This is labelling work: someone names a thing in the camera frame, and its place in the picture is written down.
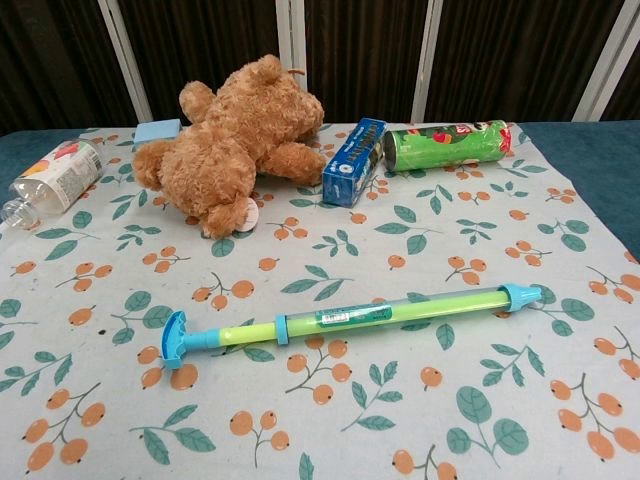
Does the blue and green water pump toy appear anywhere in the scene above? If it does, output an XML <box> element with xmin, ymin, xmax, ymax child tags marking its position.
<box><xmin>159</xmin><ymin>282</ymin><xmax>544</xmax><ymax>372</ymax></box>

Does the blue cardboard box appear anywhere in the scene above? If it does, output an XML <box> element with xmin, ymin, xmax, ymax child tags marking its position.
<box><xmin>321</xmin><ymin>117</ymin><xmax>390</xmax><ymax>208</ymax></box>

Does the brown teddy bear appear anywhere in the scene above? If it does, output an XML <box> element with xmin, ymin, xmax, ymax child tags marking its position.
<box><xmin>132</xmin><ymin>53</ymin><xmax>328</xmax><ymax>240</ymax></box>

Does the green chips can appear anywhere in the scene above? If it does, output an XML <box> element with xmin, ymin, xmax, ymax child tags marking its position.
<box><xmin>382</xmin><ymin>118</ymin><xmax>515</xmax><ymax>175</ymax></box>

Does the leaf and berry print cloth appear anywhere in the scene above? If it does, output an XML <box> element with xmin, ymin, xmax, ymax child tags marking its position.
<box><xmin>0</xmin><ymin>122</ymin><xmax>640</xmax><ymax>480</ymax></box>

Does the light blue block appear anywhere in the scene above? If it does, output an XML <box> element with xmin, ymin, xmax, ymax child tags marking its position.
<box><xmin>134</xmin><ymin>118</ymin><xmax>182</xmax><ymax>148</ymax></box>

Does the dark pleated curtain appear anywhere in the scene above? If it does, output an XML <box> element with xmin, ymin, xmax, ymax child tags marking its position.
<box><xmin>0</xmin><ymin>0</ymin><xmax>640</xmax><ymax>137</ymax></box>

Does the clear plastic bottle with label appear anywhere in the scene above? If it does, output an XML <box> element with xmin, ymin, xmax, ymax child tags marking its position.
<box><xmin>0</xmin><ymin>139</ymin><xmax>105</xmax><ymax>233</ymax></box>

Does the teal table cover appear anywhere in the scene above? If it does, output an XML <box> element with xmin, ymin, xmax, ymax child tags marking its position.
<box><xmin>0</xmin><ymin>121</ymin><xmax>640</xmax><ymax>251</ymax></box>

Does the white frame post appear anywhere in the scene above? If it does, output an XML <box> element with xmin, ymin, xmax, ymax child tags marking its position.
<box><xmin>409</xmin><ymin>0</ymin><xmax>444</xmax><ymax>124</ymax></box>
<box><xmin>276</xmin><ymin>0</ymin><xmax>308</xmax><ymax>92</ymax></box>
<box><xmin>97</xmin><ymin>0</ymin><xmax>154</xmax><ymax>124</ymax></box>
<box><xmin>572</xmin><ymin>0</ymin><xmax>640</xmax><ymax>123</ymax></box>

